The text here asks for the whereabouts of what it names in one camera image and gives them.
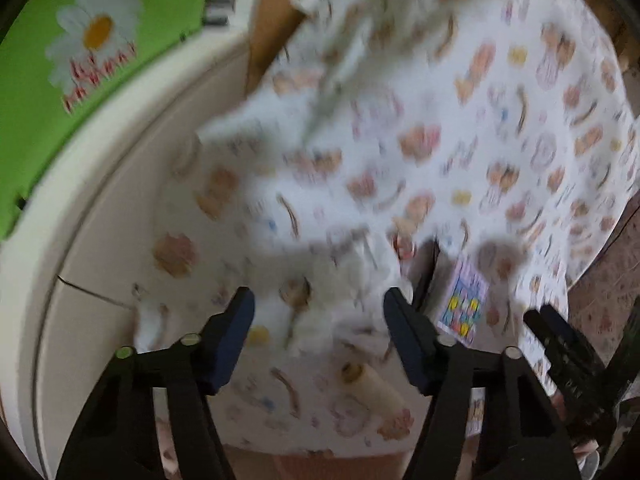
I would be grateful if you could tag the beige paper roll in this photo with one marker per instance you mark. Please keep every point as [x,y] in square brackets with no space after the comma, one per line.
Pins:
[375,387]

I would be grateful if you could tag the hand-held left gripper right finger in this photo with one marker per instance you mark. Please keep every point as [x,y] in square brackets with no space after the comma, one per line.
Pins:
[407,345]

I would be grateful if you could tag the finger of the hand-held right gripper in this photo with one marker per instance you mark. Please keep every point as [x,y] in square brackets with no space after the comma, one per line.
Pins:
[560,327]

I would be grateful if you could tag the white tissue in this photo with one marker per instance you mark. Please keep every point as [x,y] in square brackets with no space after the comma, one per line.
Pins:
[345,285]

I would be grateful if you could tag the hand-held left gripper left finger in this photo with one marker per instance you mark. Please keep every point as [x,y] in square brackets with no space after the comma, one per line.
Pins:
[232,340]

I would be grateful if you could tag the green daisy-print storage box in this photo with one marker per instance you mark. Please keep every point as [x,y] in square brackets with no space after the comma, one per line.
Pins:
[40,120]

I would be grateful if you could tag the bear-print tablecloth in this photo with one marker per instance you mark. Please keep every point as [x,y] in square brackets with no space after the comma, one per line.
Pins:
[450,160]

